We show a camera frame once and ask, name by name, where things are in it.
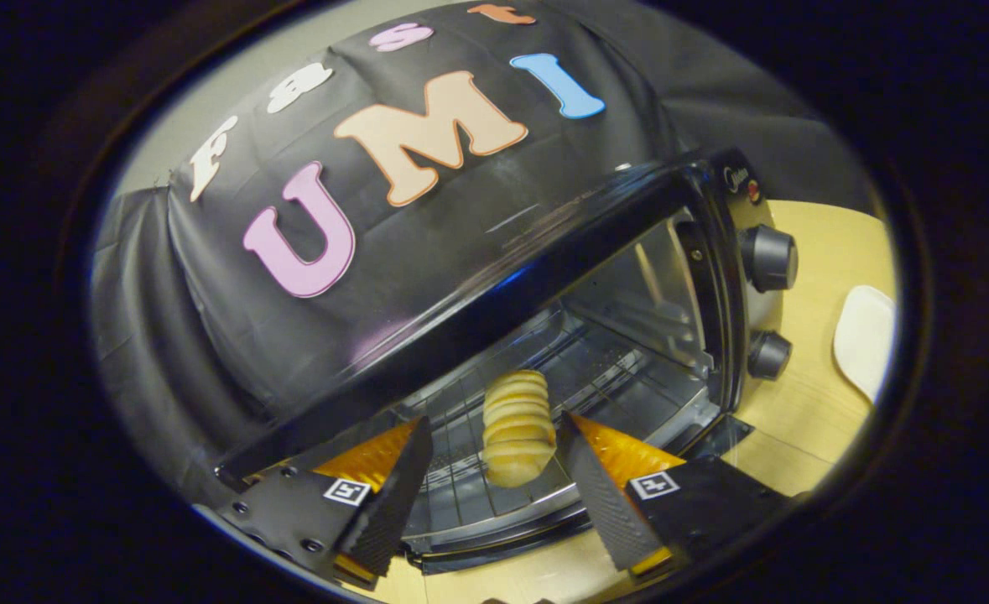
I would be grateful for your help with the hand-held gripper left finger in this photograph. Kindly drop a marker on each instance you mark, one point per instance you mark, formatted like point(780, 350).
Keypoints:
point(393, 495)

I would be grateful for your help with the white oval plate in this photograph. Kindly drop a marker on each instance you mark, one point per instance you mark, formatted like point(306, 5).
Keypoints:
point(865, 335)

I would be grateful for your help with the black backdrop cloth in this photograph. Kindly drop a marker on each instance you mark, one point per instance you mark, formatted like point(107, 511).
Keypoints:
point(209, 335)

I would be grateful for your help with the black toaster oven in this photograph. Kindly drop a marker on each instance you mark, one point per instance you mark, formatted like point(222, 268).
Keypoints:
point(544, 268)

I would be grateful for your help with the ridged bread roll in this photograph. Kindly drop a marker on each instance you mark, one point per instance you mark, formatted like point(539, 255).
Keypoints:
point(517, 428)

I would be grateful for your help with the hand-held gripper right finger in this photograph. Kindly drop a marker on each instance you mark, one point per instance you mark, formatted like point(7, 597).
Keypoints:
point(603, 495)

